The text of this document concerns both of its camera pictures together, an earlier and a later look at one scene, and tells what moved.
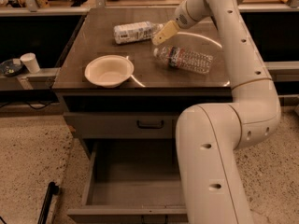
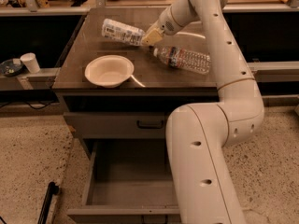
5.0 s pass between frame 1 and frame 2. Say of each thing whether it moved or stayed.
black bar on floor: stayed
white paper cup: stayed
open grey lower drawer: stayed
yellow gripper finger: moved
